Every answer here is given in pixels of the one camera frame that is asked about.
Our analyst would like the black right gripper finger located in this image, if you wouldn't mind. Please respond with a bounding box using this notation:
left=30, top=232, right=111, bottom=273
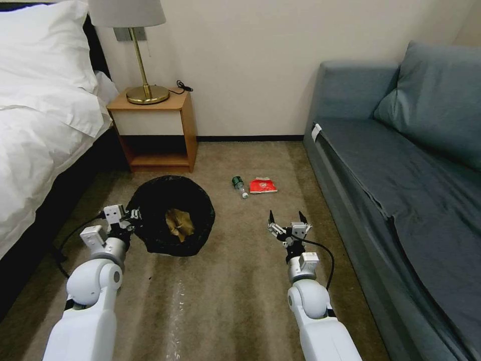
left=267, top=210, right=289, bottom=239
left=297, top=210, right=314, bottom=238

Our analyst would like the trash bin with black bag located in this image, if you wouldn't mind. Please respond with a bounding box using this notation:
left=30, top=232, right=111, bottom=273
left=127, top=175, right=217, bottom=258

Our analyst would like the red paper wrapper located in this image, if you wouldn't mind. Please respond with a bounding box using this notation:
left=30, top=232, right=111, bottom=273
left=249, top=176, right=280, bottom=196

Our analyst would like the crumpled brown paper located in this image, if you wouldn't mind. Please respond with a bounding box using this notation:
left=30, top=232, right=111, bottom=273
left=165, top=209, right=196, bottom=244

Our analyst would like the clear bottle with green label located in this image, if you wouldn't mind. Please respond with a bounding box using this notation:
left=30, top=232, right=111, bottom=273
left=231, top=175, right=250, bottom=201

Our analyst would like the black baseboard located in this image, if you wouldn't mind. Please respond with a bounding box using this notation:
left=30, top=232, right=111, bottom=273
left=196, top=135, right=306, bottom=143

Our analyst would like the wooden nightstand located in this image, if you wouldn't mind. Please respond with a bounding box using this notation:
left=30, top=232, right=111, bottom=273
left=106, top=87, right=199, bottom=173

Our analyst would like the blue-grey sofa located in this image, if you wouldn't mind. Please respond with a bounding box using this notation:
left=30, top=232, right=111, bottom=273
left=302, top=40, right=481, bottom=361

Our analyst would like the white duvet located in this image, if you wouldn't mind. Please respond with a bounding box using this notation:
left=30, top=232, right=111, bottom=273
left=0, top=70, right=119, bottom=261

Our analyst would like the brass lamp with white shade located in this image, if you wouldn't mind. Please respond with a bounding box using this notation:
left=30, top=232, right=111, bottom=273
left=88, top=0, right=171, bottom=106

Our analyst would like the dark headboard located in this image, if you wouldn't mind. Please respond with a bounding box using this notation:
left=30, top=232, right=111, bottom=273
left=82, top=13, right=114, bottom=82

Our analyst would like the blue-grey sofa cushion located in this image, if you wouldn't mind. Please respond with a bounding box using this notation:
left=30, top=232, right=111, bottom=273
left=373, top=40, right=481, bottom=172

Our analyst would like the white pillow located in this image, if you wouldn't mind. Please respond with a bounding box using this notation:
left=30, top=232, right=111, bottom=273
left=0, top=0, right=100, bottom=112

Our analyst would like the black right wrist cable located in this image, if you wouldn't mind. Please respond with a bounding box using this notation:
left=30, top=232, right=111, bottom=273
left=302, top=239, right=336, bottom=291

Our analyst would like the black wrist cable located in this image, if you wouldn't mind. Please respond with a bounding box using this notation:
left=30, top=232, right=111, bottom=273
left=302, top=239, right=336, bottom=291
left=52, top=212, right=108, bottom=280

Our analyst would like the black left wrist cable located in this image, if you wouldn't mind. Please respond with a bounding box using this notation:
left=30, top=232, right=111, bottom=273
left=52, top=212, right=108, bottom=280

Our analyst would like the dark bed frame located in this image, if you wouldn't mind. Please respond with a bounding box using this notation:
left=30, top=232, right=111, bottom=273
left=0, top=124, right=130, bottom=325

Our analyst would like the grey wall plate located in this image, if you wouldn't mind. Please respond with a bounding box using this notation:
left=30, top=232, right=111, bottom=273
left=114, top=27, right=148, bottom=42

